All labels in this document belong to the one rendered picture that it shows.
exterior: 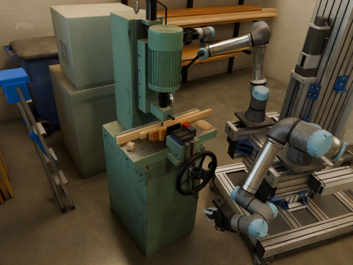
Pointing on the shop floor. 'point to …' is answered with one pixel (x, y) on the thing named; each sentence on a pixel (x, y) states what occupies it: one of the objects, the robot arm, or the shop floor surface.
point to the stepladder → (36, 136)
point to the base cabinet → (148, 203)
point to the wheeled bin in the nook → (39, 77)
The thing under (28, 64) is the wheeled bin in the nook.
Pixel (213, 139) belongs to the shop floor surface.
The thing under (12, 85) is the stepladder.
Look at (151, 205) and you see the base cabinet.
